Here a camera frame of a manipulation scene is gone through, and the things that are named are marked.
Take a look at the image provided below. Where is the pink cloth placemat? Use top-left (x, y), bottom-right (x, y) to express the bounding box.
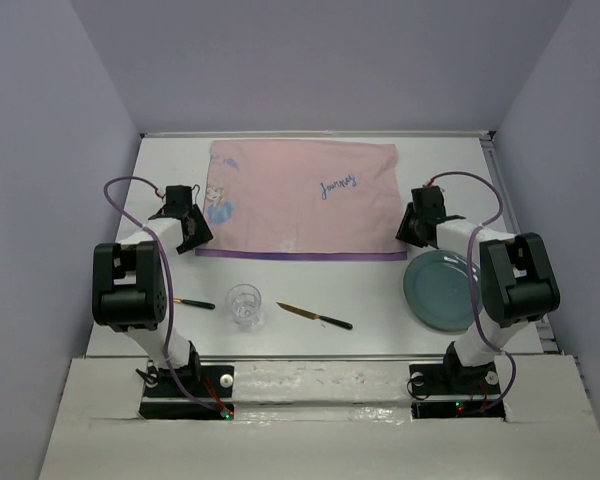
top-left (197, 139), bottom-right (407, 261)

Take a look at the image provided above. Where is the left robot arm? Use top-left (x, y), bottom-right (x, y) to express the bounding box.
top-left (91, 176), bottom-right (213, 395)

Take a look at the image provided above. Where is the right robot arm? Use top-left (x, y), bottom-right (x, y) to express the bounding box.
top-left (396, 185), bottom-right (560, 401)

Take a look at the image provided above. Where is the teal ceramic plate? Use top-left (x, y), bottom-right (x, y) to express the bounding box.
top-left (402, 250), bottom-right (474, 333)

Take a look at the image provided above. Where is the clear drinking glass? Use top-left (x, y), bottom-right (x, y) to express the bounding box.
top-left (225, 283), bottom-right (263, 331)

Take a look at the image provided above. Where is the gold fork black handle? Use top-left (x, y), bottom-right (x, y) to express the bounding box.
top-left (174, 298), bottom-right (216, 310)

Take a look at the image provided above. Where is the gold knife black handle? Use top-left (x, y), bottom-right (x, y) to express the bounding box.
top-left (277, 302), bottom-right (353, 330)

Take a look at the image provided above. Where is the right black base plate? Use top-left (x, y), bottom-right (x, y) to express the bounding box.
top-left (406, 362), bottom-right (505, 419)

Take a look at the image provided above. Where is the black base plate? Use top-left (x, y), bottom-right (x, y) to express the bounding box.
top-left (406, 362), bottom-right (505, 419)
top-left (135, 362), bottom-right (235, 421)

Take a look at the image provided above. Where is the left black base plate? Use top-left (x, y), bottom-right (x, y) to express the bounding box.
top-left (135, 362), bottom-right (235, 421)

